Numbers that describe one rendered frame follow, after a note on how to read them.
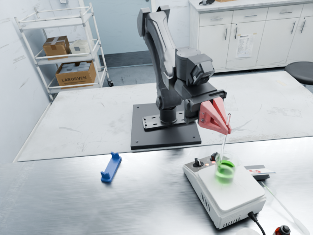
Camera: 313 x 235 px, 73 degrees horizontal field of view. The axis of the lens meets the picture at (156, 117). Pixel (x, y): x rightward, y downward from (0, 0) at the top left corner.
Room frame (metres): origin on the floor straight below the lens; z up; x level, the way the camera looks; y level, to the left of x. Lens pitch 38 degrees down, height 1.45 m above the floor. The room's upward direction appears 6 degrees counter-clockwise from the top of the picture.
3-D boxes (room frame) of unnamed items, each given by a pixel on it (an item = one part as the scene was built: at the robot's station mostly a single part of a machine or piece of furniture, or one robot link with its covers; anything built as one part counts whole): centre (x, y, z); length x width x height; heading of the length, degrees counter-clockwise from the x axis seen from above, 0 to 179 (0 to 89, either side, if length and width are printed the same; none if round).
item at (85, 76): (2.46, 0.92, 0.59); 0.65 x 0.48 x 0.93; 89
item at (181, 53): (0.52, -0.09, 1.20); 0.12 x 0.09 x 0.12; 14
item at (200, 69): (0.42, -0.11, 1.21); 0.07 x 0.06 x 0.11; 107
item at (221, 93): (0.42, -0.11, 1.15); 0.10 x 0.07 x 0.07; 107
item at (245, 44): (2.65, -1.22, 0.40); 0.24 x 0.01 x 0.30; 89
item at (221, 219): (0.33, -0.16, 0.94); 0.22 x 0.13 x 0.08; 16
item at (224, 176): (0.32, -0.16, 1.02); 0.06 x 0.05 x 0.08; 57
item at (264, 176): (0.38, -0.27, 0.92); 0.09 x 0.06 x 0.04; 89
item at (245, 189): (0.31, -0.16, 0.98); 0.12 x 0.12 x 0.01; 16
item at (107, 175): (0.45, 0.16, 0.92); 0.10 x 0.03 x 0.04; 164
